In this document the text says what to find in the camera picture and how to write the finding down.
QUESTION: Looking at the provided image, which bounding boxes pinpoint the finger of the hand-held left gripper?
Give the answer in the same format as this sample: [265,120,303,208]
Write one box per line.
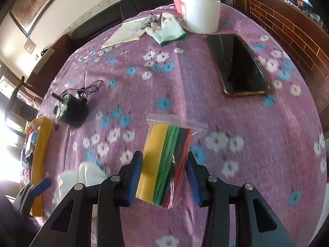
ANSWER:
[12,177,53,215]

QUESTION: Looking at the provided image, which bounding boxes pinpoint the black power adapter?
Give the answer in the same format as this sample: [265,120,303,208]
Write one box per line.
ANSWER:
[51,93,88,129]

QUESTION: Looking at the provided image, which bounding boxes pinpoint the black cable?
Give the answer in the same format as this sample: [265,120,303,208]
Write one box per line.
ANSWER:
[62,80,103,101]

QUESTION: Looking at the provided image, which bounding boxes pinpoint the white cloth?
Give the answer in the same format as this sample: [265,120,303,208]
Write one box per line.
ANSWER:
[53,162,108,211]

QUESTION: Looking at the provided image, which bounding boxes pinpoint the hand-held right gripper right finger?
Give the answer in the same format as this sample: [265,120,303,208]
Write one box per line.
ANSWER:
[186,151,296,247]

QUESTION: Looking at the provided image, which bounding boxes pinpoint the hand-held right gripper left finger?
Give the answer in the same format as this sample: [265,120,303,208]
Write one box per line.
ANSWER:
[29,150,143,247]

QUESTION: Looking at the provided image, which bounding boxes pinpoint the white printed tube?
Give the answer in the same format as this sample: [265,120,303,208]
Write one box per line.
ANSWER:
[139,13,158,30]

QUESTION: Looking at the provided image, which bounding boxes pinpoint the white plastic jar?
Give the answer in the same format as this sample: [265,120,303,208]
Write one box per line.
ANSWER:
[181,0,221,34]

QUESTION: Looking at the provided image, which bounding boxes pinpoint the zip bag of coloured strips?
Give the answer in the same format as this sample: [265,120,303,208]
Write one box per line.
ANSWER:
[135,113,208,210]

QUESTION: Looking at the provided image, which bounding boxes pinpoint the dark wooden chair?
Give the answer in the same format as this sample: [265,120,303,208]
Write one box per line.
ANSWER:
[5,76,39,124]

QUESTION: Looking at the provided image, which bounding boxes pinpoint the purple floral tablecloth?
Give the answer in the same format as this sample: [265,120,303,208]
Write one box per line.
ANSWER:
[19,2,327,247]

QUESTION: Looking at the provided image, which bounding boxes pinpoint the beige wall panel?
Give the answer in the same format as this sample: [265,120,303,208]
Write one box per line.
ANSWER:
[24,38,36,54]

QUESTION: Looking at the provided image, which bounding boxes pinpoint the white glove with green cuff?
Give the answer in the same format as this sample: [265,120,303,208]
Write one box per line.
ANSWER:
[145,12,187,47]

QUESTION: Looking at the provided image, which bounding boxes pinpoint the framed wall picture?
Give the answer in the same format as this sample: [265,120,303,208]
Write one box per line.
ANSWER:
[9,0,78,38]

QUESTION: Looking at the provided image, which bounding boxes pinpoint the yellow cardboard box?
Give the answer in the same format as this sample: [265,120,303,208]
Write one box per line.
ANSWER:
[21,116,54,218]

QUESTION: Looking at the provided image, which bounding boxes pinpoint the brown wooden cabinet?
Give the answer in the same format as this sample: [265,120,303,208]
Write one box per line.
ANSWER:
[230,0,329,120]

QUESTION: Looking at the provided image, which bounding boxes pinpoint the black smartphone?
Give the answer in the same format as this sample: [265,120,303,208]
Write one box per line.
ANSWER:
[205,33,271,97]

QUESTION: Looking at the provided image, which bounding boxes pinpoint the white booklet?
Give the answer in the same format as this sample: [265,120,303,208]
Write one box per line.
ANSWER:
[100,14,161,49]

